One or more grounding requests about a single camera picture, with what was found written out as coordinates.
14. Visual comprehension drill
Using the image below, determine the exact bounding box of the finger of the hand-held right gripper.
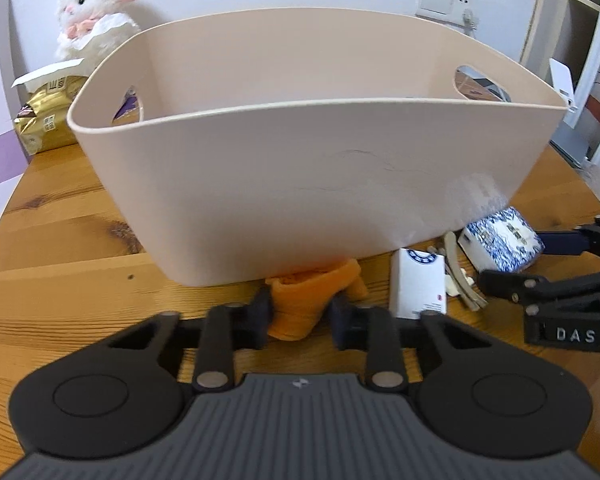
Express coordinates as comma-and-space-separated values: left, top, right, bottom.
477, 267, 600, 312
534, 214, 600, 257

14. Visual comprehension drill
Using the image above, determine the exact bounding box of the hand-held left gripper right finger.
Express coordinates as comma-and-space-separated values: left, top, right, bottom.
327, 295, 492, 394

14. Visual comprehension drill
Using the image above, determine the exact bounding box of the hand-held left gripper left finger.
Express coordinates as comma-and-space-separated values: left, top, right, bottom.
107, 287, 274, 394

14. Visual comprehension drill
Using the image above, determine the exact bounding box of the orange cloth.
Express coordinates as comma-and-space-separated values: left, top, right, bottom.
265, 258, 370, 341

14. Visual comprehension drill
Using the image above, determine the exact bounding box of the beige plastic basket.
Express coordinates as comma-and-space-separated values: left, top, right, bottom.
66, 8, 569, 288

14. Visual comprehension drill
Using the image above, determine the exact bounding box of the blue white patterned box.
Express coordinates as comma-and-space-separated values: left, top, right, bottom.
457, 206, 546, 272

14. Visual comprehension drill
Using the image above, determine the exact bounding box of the beige hair clip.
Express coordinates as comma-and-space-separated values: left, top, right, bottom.
442, 231, 489, 310

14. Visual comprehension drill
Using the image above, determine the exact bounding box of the white card box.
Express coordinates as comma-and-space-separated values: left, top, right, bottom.
390, 248, 448, 320

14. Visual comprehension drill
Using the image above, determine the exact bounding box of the white card tag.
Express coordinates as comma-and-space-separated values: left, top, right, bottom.
549, 58, 579, 113

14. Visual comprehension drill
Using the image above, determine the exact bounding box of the brown cardboard box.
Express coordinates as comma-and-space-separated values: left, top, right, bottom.
454, 66, 512, 103

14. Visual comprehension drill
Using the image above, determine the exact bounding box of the white shelf unit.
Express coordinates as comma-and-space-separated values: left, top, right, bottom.
520, 0, 600, 171

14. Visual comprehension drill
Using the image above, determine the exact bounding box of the purple yellow packet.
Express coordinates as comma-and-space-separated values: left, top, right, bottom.
111, 86, 145, 125

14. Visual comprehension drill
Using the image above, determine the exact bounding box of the gold tissue pack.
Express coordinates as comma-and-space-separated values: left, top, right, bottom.
11, 58, 88, 154

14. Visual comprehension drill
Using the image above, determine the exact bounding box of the white plush lamb toy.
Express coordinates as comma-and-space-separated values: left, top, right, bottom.
54, 0, 152, 61

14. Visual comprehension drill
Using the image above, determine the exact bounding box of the white wall plug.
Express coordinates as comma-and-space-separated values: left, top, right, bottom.
461, 9, 481, 41

